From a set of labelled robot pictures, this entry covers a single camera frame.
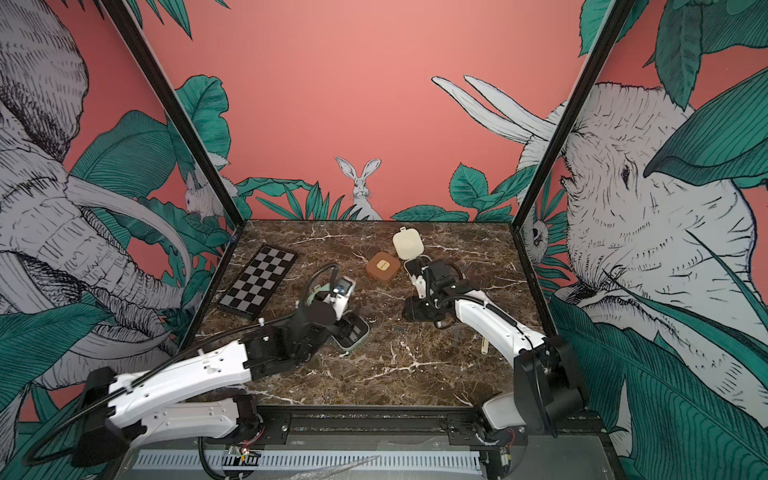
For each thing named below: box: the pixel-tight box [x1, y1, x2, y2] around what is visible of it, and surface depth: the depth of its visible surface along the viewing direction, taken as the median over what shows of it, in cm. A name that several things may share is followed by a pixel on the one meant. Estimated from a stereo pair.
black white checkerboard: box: [218, 243, 298, 321], surface depth 101 cm
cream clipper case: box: [392, 226, 432, 273], surface depth 111 cm
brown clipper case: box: [365, 251, 401, 283], surface depth 106 cm
